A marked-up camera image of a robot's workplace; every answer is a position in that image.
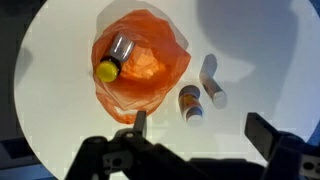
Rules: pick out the orange plastic bowl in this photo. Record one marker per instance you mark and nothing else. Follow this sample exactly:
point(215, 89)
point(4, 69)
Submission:
point(150, 83)

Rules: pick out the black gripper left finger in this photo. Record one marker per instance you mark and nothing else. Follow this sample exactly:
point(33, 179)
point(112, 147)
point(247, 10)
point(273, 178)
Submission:
point(141, 121)

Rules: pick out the white bottle with dark label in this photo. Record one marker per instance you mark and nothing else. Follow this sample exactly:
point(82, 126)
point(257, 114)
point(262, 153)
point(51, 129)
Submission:
point(210, 83)

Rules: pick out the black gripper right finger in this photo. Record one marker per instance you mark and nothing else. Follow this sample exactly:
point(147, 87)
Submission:
point(261, 131)

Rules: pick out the brown bottle with yellow cap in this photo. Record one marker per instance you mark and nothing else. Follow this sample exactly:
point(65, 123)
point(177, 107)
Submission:
point(107, 70)

